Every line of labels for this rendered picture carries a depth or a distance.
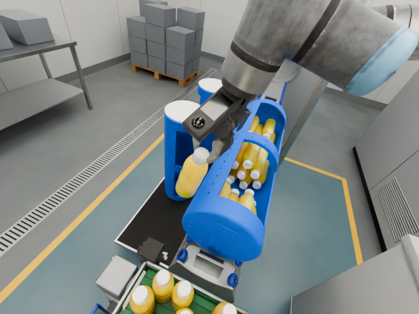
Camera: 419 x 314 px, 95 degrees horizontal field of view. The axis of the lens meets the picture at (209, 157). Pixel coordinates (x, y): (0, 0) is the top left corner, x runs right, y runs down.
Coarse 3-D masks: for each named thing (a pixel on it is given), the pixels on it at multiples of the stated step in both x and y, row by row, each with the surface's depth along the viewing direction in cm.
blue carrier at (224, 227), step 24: (264, 120) 126; (240, 144) 83; (264, 144) 85; (216, 168) 75; (216, 192) 63; (240, 192) 98; (264, 192) 90; (192, 216) 63; (216, 216) 57; (240, 216) 57; (264, 216) 75; (216, 240) 67; (240, 240) 61
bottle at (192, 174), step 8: (192, 160) 49; (184, 168) 51; (192, 168) 49; (200, 168) 49; (184, 176) 52; (192, 176) 50; (200, 176) 50; (176, 184) 58; (184, 184) 54; (192, 184) 53; (176, 192) 59; (184, 192) 57; (192, 192) 57
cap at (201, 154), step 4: (196, 148) 48; (200, 148) 48; (204, 148) 49; (196, 152) 47; (200, 152) 48; (204, 152) 48; (208, 152) 49; (196, 156) 47; (200, 156) 47; (204, 156) 47; (208, 156) 48; (196, 160) 48; (200, 160) 47; (204, 160) 47
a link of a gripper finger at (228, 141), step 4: (232, 132) 40; (228, 136) 40; (232, 136) 40; (220, 140) 42; (224, 140) 41; (228, 140) 41; (232, 140) 41; (224, 144) 42; (228, 144) 41; (232, 144) 42; (224, 148) 42; (228, 148) 42; (220, 152) 44; (224, 152) 43
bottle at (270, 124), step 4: (268, 120) 122; (272, 120) 121; (264, 124) 123; (268, 124) 118; (272, 124) 118; (264, 128) 116; (268, 128) 114; (272, 128) 115; (264, 132) 114; (268, 132) 113; (272, 132) 114
